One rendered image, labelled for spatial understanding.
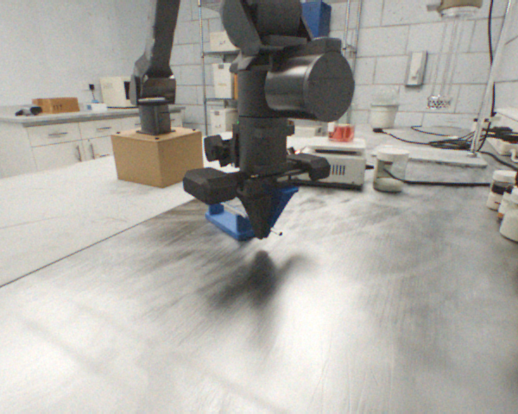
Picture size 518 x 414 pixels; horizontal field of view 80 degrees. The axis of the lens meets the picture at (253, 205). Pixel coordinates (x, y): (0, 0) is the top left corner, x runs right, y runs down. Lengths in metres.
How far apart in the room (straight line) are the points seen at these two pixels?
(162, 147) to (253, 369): 0.50
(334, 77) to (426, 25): 2.87
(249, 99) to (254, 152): 0.06
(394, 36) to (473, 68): 0.66
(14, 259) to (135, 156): 0.33
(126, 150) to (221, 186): 0.44
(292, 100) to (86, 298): 0.28
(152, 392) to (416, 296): 0.26
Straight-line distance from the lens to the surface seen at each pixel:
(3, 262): 0.49
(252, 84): 0.34
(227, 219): 0.47
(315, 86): 0.27
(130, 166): 0.73
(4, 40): 3.44
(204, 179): 0.31
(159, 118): 0.71
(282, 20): 0.35
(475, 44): 3.13
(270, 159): 0.35
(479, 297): 0.40
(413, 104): 3.12
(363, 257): 0.41
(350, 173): 0.66
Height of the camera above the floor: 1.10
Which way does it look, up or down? 21 degrees down
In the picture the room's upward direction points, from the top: straight up
